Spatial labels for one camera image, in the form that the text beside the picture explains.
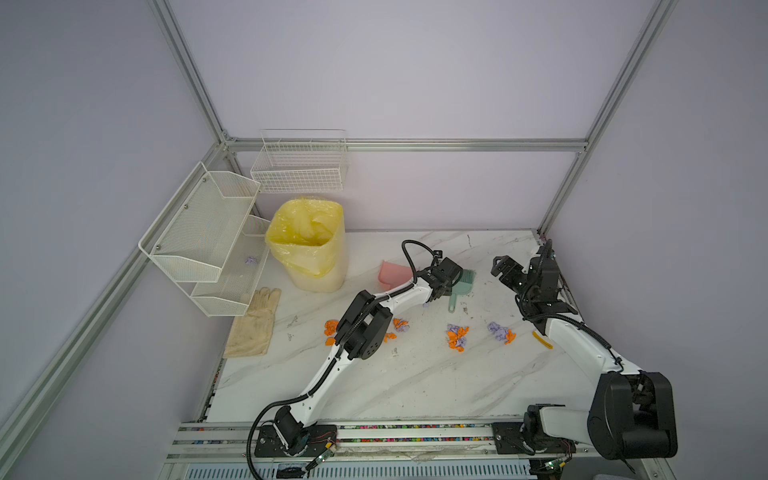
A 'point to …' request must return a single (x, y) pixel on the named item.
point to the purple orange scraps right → (501, 332)
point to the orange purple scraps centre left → (400, 325)
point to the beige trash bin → (333, 280)
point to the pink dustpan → (392, 275)
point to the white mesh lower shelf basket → (239, 275)
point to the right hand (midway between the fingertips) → (503, 262)
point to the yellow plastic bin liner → (304, 235)
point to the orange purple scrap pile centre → (456, 337)
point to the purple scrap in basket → (250, 260)
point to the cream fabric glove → (251, 332)
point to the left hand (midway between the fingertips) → (439, 283)
